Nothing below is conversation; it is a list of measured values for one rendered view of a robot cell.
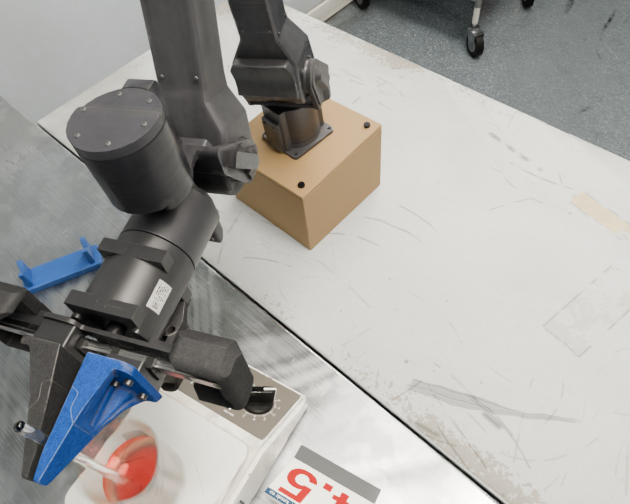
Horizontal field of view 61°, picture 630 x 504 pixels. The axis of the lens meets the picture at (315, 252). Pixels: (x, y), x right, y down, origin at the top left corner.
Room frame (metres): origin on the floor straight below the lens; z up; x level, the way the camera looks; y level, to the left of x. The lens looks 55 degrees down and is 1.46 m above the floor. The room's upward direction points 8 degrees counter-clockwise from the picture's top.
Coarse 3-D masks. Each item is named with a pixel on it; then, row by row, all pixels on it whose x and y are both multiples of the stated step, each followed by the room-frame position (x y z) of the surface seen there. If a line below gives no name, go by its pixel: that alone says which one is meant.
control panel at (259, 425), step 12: (252, 372) 0.23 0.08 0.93; (192, 384) 0.21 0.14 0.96; (264, 384) 0.21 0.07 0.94; (276, 384) 0.21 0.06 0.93; (192, 396) 0.20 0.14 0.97; (276, 396) 0.19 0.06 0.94; (288, 396) 0.19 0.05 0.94; (300, 396) 0.19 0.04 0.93; (216, 408) 0.18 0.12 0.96; (228, 408) 0.18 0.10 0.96; (276, 408) 0.18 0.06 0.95; (288, 408) 0.18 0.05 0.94; (228, 420) 0.17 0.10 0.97; (240, 420) 0.17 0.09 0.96; (252, 420) 0.17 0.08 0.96; (264, 420) 0.17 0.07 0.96; (276, 420) 0.17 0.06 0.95; (252, 432) 0.15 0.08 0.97; (264, 432) 0.15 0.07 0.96
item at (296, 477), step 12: (288, 468) 0.13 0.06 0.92; (300, 468) 0.13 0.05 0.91; (288, 480) 0.12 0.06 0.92; (300, 480) 0.12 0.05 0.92; (312, 480) 0.11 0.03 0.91; (324, 480) 0.11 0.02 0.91; (288, 492) 0.10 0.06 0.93; (300, 492) 0.10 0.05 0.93; (312, 492) 0.10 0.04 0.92; (324, 492) 0.10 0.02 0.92; (336, 492) 0.10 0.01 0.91
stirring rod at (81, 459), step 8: (16, 424) 0.10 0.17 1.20; (24, 424) 0.10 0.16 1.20; (16, 432) 0.10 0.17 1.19; (24, 432) 0.10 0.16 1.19; (32, 432) 0.10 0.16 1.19; (40, 432) 0.10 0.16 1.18; (32, 440) 0.10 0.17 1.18; (40, 440) 0.10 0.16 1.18; (80, 456) 0.10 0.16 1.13; (80, 464) 0.10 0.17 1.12; (88, 464) 0.10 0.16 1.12; (96, 464) 0.10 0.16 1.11; (96, 472) 0.10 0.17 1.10; (104, 472) 0.10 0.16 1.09; (112, 472) 0.10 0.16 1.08; (112, 480) 0.10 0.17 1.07; (120, 480) 0.10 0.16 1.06; (128, 480) 0.11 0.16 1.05; (128, 488) 0.10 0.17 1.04; (136, 488) 0.10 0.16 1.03
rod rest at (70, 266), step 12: (84, 240) 0.44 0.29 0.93; (84, 252) 0.42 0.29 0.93; (96, 252) 0.43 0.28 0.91; (24, 264) 0.42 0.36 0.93; (48, 264) 0.42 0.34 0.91; (60, 264) 0.42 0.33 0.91; (72, 264) 0.42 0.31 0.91; (84, 264) 0.42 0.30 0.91; (96, 264) 0.41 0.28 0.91; (24, 276) 0.39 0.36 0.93; (36, 276) 0.41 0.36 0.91; (48, 276) 0.41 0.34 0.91; (60, 276) 0.40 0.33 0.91; (72, 276) 0.40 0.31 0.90; (36, 288) 0.39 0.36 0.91
